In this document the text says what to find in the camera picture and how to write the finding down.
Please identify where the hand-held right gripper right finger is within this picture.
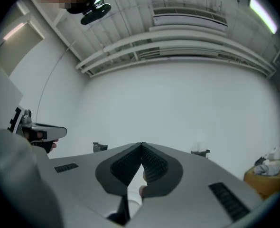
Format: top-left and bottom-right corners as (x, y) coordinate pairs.
(130, 142), (266, 228)

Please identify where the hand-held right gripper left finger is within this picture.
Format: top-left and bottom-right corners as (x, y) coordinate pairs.
(48, 141), (143, 220)

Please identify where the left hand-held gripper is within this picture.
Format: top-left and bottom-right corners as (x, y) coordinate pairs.
(8, 106), (68, 153)

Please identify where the white toilet with raised seat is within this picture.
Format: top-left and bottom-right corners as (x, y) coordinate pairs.
(127, 162), (146, 221)

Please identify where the person's right hand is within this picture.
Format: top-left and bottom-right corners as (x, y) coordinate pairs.
(139, 169), (149, 197)

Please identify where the large flat cardboard box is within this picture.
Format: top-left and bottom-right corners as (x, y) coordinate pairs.
(243, 160), (280, 200)

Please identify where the crumpled cloth pile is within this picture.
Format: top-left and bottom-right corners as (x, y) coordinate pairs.
(253, 143), (280, 177)

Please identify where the white ceiling pipe bundle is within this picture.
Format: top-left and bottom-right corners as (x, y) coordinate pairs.
(75, 35), (278, 78)

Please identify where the short ceiling light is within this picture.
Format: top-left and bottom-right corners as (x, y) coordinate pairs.
(249, 0), (279, 35)

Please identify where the black wall-mounted holder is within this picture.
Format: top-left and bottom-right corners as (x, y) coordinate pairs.
(190, 149), (211, 159)
(93, 142), (109, 153)

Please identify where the thin black wall cable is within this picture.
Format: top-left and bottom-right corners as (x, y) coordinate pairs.
(36, 44), (72, 124)

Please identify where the black head-worn camera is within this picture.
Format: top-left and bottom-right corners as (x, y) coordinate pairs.
(80, 3), (112, 26)

